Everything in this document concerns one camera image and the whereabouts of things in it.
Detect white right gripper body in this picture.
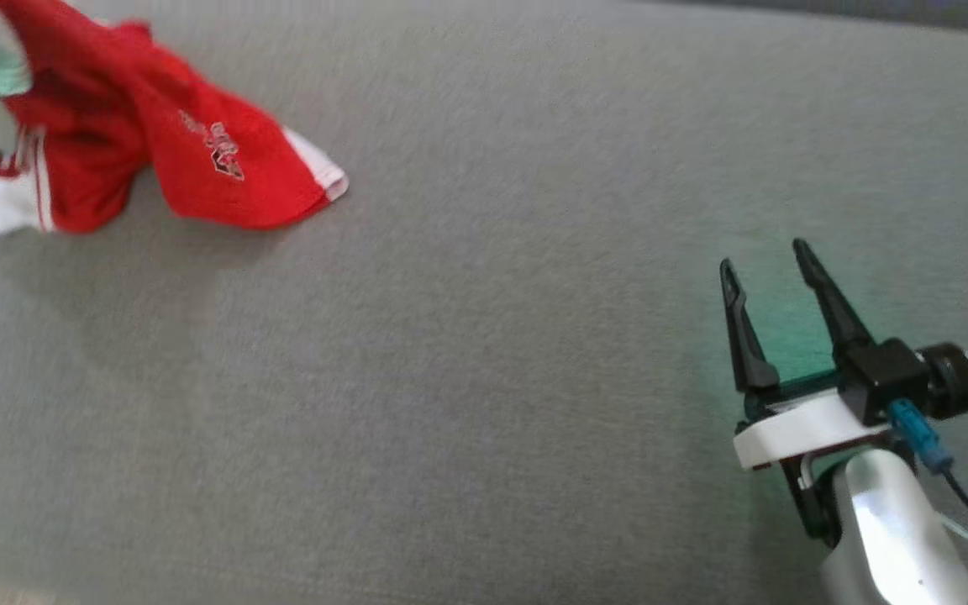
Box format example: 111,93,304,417
734,368,898,471

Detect red basketball jersey white sleeves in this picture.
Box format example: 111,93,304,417
0,0,157,236

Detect teal right camera connector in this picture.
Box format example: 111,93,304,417
887,399,955,474

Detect large grey sofa cushion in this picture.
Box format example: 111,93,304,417
0,0,968,605

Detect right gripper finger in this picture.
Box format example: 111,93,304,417
718,257,781,396
792,238,877,364

